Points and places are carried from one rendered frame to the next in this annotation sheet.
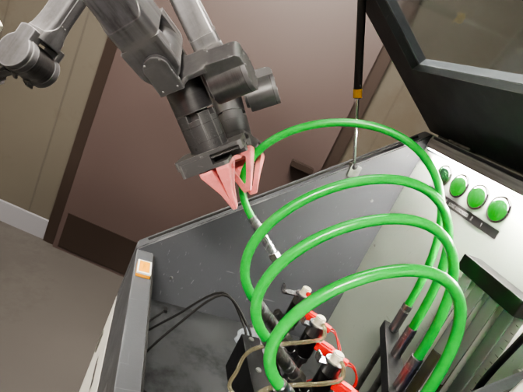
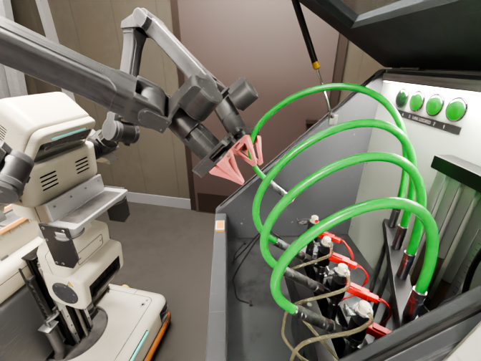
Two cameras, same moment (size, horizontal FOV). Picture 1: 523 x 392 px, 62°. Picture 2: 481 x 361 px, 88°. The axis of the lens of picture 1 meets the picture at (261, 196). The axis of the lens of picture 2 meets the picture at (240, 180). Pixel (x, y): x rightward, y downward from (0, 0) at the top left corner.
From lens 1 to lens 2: 0.19 m
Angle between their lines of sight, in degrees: 17
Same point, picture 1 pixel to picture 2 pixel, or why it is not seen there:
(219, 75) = (191, 102)
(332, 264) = (341, 185)
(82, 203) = (202, 185)
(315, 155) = (320, 111)
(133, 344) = (217, 278)
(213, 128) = (205, 139)
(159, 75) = (152, 121)
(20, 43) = (111, 124)
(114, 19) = (104, 99)
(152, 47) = (137, 105)
